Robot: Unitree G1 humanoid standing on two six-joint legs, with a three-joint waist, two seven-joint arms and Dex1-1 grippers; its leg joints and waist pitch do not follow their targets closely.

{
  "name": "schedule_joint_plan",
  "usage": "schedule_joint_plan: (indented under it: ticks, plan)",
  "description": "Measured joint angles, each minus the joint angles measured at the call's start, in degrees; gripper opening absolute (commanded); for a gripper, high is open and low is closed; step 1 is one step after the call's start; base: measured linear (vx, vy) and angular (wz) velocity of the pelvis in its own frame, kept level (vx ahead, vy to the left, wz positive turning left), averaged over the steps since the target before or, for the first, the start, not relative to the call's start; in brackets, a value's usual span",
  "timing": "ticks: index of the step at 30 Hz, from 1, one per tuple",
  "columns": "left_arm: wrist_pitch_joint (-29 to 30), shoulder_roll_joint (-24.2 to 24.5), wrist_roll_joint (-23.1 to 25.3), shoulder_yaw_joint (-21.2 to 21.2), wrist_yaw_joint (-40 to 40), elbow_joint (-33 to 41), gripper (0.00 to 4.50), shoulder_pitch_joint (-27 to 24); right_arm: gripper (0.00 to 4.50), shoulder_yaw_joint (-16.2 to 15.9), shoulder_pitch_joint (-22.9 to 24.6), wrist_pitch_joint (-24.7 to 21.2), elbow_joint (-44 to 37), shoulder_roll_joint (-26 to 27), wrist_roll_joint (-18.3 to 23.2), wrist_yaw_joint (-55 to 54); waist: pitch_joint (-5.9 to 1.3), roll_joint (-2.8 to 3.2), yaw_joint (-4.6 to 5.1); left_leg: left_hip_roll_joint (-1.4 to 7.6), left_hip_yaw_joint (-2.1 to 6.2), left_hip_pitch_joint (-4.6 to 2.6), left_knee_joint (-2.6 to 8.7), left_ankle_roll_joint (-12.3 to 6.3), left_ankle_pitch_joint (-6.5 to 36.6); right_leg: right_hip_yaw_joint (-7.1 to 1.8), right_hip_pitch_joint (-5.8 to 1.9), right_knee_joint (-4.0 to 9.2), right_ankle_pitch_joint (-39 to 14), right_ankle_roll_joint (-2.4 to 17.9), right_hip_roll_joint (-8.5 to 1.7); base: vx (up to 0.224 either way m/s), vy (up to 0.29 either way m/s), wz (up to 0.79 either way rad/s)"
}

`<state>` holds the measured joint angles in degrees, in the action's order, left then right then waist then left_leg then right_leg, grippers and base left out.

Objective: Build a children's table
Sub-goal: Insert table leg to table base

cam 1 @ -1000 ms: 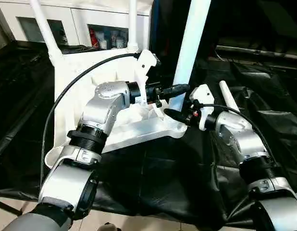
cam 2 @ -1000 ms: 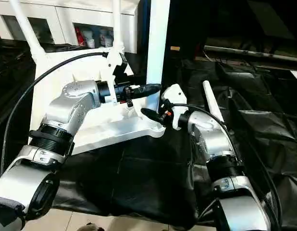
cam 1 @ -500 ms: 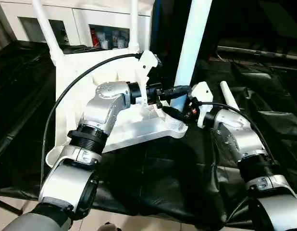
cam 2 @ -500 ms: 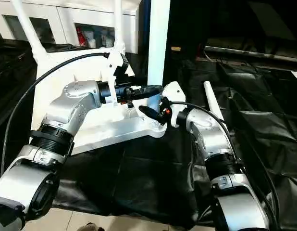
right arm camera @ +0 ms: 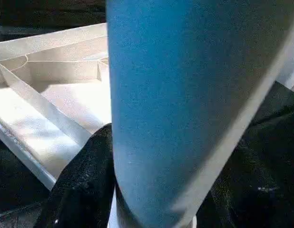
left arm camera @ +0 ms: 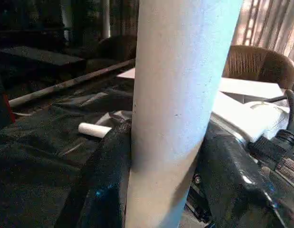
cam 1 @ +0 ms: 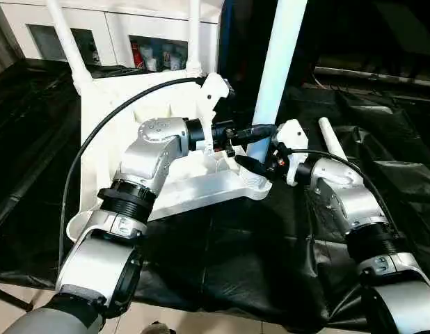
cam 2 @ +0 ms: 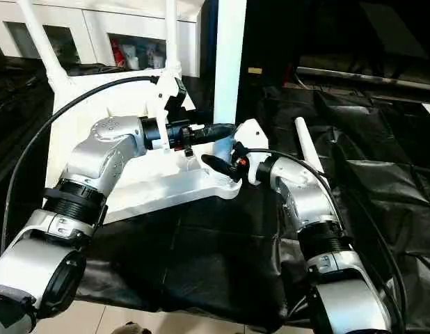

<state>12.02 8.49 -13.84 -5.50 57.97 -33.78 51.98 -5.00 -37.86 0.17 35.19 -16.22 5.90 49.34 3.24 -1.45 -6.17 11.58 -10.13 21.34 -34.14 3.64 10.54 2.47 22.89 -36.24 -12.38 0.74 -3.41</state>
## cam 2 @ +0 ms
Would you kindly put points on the white plastic table leg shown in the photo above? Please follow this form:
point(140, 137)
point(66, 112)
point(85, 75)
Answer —
point(37, 31)
point(171, 35)
point(307, 146)
point(229, 69)

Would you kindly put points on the white plastic table top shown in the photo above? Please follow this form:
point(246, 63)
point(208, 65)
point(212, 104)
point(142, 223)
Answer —
point(96, 104)

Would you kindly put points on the small tan tape piece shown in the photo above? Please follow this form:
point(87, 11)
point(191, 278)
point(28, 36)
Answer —
point(255, 70)

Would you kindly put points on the small white cup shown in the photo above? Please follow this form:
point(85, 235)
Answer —
point(156, 60)

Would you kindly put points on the red bottle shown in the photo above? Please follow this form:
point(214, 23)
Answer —
point(117, 52)

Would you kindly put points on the white cabinet with glass doors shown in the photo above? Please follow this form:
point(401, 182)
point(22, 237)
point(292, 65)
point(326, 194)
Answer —
point(96, 21)

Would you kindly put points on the black plastic mat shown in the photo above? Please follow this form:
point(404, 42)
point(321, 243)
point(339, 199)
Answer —
point(375, 208)

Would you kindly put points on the long dark metal rod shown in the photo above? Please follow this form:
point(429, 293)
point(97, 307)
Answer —
point(357, 77)

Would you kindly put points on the grey robot body part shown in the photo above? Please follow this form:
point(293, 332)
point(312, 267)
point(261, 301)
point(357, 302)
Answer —
point(131, 328)

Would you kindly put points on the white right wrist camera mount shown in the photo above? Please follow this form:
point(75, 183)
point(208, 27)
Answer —
point(253, 135)

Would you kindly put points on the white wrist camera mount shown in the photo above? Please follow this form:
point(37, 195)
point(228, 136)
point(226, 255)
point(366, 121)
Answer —
point(253, 135)
point(163, 90)

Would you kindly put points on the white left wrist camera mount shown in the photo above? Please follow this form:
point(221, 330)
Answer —
point(163, 90)

